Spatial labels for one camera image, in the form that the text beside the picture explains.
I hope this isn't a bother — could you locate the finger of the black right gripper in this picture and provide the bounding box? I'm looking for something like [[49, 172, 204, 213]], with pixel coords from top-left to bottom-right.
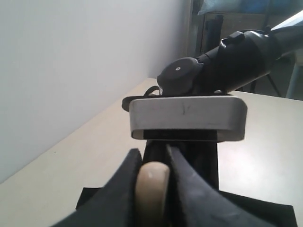
[[143, 140, 166, 164], [172, 141, 219, 189]]

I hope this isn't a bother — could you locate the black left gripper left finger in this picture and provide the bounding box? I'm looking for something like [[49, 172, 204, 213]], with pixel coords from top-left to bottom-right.
[[54, 148, 142, 227]]

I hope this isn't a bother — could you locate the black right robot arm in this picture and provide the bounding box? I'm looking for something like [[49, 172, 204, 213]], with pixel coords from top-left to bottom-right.
[[144, 26, 303, 188]]

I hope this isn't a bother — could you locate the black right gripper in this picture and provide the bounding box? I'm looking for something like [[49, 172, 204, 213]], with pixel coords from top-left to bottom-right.
[[156, 57, 227, 96]]

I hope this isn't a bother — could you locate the white paint brush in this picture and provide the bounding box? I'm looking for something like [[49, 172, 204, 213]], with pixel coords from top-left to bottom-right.
[[134, 162, 170, 227]]

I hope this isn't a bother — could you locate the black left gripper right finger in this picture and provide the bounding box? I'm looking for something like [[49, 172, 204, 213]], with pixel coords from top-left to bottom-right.
[[167, 146, 296, 227]]

